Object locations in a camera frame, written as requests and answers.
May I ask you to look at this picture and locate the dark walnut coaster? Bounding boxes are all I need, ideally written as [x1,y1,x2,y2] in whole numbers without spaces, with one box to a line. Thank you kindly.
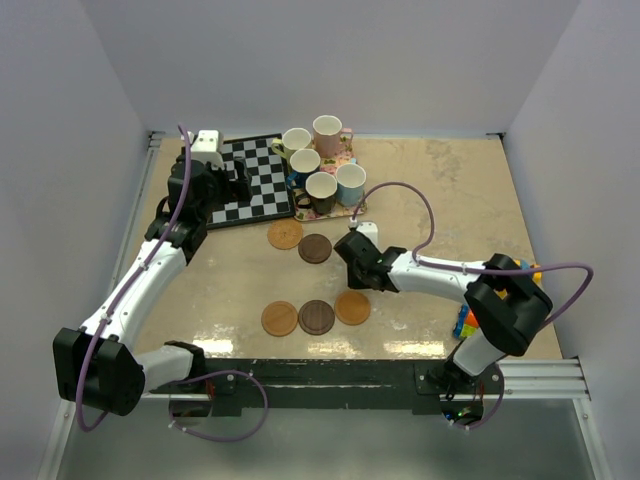
[299,300,335,335]

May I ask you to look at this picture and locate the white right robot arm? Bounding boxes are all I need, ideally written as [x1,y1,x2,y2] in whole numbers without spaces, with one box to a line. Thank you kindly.
[334,230,553,393]

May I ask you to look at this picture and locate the dark blue mug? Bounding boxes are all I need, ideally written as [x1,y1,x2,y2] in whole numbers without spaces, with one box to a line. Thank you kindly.
[286,148,321,190]

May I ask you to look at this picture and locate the light green mug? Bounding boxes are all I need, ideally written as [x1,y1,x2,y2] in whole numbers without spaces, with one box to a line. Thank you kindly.
[271,127,312,161]

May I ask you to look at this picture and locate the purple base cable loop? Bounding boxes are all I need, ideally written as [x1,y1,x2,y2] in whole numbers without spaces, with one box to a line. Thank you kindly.
[168,370,271,443]

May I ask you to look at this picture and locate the orange wooden coaster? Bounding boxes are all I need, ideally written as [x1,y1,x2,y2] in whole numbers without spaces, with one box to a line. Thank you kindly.
[334,291,371,326]

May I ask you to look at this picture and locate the black and silver chessboard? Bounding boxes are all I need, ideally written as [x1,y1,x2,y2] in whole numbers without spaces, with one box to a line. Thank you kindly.
[207,133,295,231]

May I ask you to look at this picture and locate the yellow blue toy blocks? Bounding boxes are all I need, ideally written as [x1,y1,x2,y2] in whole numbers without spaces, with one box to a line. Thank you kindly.
[517,258,544,286]

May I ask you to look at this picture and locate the colourful rubik cube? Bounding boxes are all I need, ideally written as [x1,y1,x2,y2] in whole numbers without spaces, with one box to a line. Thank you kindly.
[452,305,479,340]

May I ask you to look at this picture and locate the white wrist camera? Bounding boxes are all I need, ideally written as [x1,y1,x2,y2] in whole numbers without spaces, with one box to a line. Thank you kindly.
[191,130,224,170]
[349,219,379,246]

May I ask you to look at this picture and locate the dark wooden coaster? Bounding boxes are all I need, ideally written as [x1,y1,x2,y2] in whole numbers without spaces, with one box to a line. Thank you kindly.
[298,234,332,264]

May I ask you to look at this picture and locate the black mug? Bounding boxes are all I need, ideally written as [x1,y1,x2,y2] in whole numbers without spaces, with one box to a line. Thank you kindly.
[295,172,337,215]

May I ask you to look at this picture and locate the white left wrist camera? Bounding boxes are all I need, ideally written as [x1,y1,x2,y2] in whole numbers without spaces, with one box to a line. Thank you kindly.
[191,130,224,170]

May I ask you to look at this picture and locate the pink mug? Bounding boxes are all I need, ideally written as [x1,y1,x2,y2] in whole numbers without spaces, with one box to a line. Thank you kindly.
[312,115,354,158]

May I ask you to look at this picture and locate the light blue mug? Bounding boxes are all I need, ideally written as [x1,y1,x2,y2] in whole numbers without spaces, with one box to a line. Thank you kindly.
[335,163,367,208]

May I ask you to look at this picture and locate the light wooden coaster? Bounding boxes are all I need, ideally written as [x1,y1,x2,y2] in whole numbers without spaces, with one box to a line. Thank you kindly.
[261,301,298,337]

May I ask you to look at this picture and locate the aluminium frame rail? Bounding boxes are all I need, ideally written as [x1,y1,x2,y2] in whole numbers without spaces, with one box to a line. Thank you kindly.
[474,360,611,479]

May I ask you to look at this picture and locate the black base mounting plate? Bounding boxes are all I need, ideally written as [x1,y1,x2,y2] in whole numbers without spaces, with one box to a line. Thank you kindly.
[152,358,504,422]

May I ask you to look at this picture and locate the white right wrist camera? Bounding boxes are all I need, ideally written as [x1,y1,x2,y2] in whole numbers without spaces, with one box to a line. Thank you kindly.
[349,219,379,246]

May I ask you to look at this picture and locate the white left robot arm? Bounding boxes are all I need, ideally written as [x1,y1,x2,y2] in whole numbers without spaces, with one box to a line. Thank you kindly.
[53,156,251,416]

